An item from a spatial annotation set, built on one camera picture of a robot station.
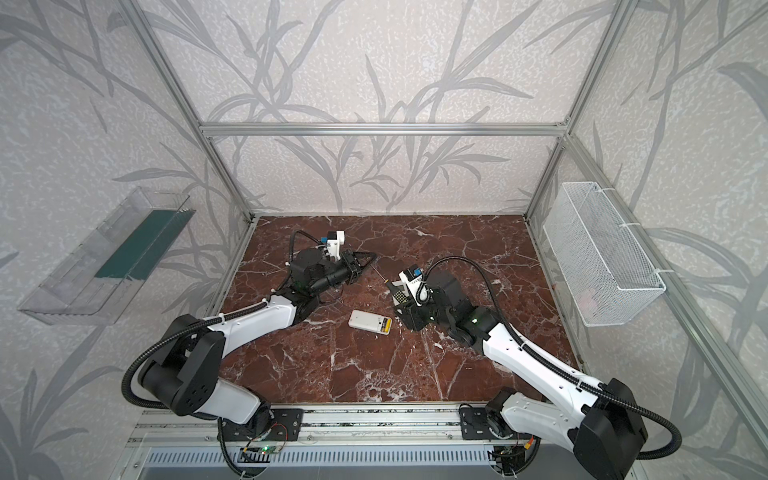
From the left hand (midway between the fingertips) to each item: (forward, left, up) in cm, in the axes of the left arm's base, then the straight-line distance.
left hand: (381, 249), depth 78 cm
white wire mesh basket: (-15, -48, +11) cm, 52 cm away
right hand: (-10, -6, -7) cm, 13 cm away
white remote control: (-10, +4, -24) cm, 27 cm away
